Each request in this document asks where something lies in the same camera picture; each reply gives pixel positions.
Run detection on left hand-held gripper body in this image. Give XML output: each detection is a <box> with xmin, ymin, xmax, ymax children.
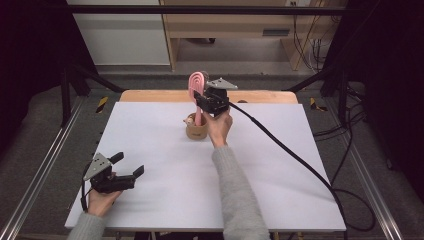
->
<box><xmin>82</xmin><ymin>152</ymin><xmax>137</xmax><ymax>194</ymax></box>

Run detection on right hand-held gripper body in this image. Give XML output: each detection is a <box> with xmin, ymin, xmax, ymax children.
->
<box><xmin>199</xmin><ymin>77</ymin><xmax>239</xmax><ymax>118</ymax></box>

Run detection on pink hairbrush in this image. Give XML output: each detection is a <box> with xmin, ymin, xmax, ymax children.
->
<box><xmin>188</xmin><ymin>70</ymin><xmax>210</xmax><ymax>127</ymax></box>

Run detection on brown cup with animal figure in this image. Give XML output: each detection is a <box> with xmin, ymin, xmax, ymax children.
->
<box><xmin>182</xmin><ymin>112</ymin><xmax>209</xmax><ymax>140</ymax></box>

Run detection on person's left hand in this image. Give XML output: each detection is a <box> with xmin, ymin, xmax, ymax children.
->
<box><xmin>87</xmin><ymin>171</ymin><xmax>123</xmax><ymax>218</ymax></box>

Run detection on person's right hand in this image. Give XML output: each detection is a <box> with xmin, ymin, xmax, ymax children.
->
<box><xmin>202</xmin><ymin>108</ymin><xmax>234</xmax><ymax>149</ymax></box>

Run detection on white table cover board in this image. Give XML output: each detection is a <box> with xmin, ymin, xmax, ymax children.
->
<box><xmin>64</xmin><ymin>101</ymin><xmax>347</xmax><ymax>233</ymax></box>

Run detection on wooden table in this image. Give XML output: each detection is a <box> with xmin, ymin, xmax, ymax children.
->
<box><xmin>119</xmin><ymin>89</ymin><xmax>299</xmax><ymax>104</ymax></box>

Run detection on yellow black tape marker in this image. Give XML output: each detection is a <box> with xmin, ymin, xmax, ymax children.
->
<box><xmin>309</xmin><ymin>97</ymin><xmax>328</xmax><ymax>113</ymax></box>
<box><xmin>95</xmin><ymin>96</ymin><xmax>110</xmax><ymax>114</ymax></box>

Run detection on light wooden desk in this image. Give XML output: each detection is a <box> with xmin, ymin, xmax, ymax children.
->
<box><xmin>159</xmin><ymin>0</ymin><xmax>348</xmax><ymax>72</ymax></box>

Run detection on black metal stand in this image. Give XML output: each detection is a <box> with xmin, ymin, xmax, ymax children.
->
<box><xmin>59</xmin><ymin>63</ymin><xmax>125</xmax><ymax>128</ymax></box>
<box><xmin>283</xmin><ymin>63</ymin><xmax>351</xmax><ymax>128</ymax></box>

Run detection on white cabinet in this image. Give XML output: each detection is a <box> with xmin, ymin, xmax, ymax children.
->
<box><xmin>66</xmin><ymin>0</ymin><xmax>171</xmax><ymax>67</ymax></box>

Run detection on dark curtain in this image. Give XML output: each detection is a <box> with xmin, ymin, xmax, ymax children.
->
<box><xmin>326</xmin><ymin>0</ymin><xmax>424</xmax><ymax>201</ymax></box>
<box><xmin>0</xmin><ymin>0</ymin><xmax>98</xmax><ymax>151</ymax></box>

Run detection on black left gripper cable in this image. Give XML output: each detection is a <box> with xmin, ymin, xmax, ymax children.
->
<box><xmin>80</xmin><ymin>179</ymin><xmax>93</xmax><ymax>213</ymax></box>

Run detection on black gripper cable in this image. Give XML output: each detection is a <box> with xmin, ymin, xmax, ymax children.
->
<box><xmin>80</xmin><ymin>179</ymin><xmax>93</xmax><ymax>213</ymax></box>
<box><xmin>228</xmin><ymin>101</ymin><xmax>377</xmax><ymax>240</ymax></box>

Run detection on aluminium rail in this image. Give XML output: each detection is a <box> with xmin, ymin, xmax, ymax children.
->
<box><xmin>324</xmin><ymin>98</ymin><xmax>404</xmax><ymax>240</ymax></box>
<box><xmin>0</xmin><ymin>96</ymin><xmax>84</xmax><ymax>240</ymax></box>

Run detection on black horizontal frame bar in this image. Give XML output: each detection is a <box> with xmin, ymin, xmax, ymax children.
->
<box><xmin>66</xmin><ymin>4</ymin><xmax>348</xmax><ymax>16</ymax></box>

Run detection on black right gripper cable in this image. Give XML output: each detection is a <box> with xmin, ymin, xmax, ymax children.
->
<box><xmin>228</xmin><ymin>101</ymin><xmax>377</xmax><ymax>240</ymax></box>

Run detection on hanging cable bundle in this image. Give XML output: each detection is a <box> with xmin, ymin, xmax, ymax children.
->
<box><xmin>291</xmin><ymin>14</ymin><xmax>331</xmax><ymax>73</ymax></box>

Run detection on black floor cables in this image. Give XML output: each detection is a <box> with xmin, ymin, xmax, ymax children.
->
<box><xmin>313</xmin><ymin>83</ymin><xmax>368</xmax><ymax>183</ymax></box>

